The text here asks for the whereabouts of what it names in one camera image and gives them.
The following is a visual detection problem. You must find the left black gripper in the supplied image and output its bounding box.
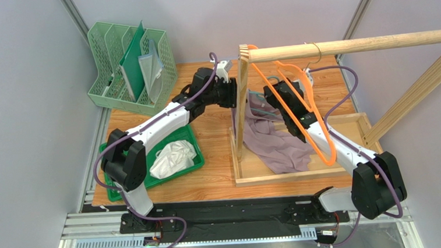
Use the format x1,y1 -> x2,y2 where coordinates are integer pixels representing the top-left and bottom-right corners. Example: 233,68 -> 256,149
202,76 -> 249,111

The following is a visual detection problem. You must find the orange velvet hanger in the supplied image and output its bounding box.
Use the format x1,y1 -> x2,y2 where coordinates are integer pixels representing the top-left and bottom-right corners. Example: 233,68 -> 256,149
249,58 -> 337,166

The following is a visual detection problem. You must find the teal hanger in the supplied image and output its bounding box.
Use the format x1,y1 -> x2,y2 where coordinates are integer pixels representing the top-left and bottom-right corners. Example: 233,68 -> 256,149
246,76 -> 283,119

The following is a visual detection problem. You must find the mauve tank top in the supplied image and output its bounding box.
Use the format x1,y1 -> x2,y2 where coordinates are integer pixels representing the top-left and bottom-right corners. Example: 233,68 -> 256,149
243,90 -> 314,174

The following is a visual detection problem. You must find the white tank top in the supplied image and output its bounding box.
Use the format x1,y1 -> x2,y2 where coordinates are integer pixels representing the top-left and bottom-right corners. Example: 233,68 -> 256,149
149,140 -> 197,180

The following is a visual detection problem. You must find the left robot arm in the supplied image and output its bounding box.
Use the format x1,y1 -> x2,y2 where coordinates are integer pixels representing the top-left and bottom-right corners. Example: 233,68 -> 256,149
94,61 -> 237,217

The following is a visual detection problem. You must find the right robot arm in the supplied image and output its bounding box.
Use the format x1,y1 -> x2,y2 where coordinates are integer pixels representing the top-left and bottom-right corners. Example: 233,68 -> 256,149
263,80 -> 407,219

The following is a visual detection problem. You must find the wooden clothes rack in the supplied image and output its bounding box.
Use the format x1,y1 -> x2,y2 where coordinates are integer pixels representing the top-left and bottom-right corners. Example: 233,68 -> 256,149
230,30 -> 441,186

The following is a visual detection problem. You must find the green plastic tray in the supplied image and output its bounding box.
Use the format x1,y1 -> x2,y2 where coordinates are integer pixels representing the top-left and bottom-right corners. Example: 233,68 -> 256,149
97,123 -> 208,203

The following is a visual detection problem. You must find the grey mesh pouch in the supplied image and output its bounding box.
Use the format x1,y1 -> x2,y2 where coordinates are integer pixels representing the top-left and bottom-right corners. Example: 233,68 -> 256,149
138,40 -> 164,104

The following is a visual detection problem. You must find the light green file organizer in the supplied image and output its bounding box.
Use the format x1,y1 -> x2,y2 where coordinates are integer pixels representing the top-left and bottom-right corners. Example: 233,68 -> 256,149
87,22 -> 179,116

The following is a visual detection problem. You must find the dark green folder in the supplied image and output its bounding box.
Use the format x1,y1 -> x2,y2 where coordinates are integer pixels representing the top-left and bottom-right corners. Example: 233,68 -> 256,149
119,22 -> 145,102

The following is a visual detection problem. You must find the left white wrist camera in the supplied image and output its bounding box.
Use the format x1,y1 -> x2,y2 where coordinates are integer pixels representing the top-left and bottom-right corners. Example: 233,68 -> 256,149
216,60 -> 233,83

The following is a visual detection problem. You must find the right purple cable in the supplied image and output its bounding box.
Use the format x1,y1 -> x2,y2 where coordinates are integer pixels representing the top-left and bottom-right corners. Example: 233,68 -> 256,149
302,62 -> 406,248

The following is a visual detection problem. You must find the purple cable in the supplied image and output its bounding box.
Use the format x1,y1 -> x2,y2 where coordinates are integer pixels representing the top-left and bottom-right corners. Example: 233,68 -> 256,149
302,62 -> 406,248
84,51 -> 232,248

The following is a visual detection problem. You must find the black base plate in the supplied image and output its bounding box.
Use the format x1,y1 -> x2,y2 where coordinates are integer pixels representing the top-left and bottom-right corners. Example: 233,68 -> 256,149
119,196 -> 338,243

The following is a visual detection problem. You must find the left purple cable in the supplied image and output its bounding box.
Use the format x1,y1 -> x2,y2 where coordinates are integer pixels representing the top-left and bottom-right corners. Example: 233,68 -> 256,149
84,51 -> 232,248

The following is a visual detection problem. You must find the aluminium frame rail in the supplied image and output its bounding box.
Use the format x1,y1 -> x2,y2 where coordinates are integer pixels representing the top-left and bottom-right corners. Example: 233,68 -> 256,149
47,187 -> 424,248

